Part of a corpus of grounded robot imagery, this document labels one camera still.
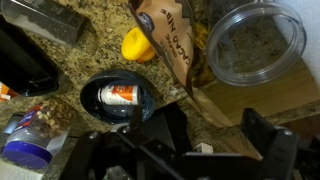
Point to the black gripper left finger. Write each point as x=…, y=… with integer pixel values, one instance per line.
x=136, y=118

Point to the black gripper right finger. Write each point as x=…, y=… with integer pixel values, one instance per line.
x=256, y=128

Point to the brown cacao nibs packet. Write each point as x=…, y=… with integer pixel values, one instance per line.
x=170, y=36

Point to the orange and white small bottle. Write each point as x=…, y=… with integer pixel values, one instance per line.
x=118, y=94

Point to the black bowl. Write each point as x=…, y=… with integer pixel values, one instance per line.
x=96, y=110

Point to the clear empty plastic jar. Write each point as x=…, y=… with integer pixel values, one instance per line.
x=256, y=43

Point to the nut jar with blue lid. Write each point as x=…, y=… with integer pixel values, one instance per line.
x=36, y=133

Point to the black plastic container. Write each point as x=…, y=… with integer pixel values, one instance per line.
x=23, y=66

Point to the orange and white box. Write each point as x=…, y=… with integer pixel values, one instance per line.
x=5, y=91

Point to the clear dark grinder bottle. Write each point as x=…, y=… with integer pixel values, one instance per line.
x=43, y=20

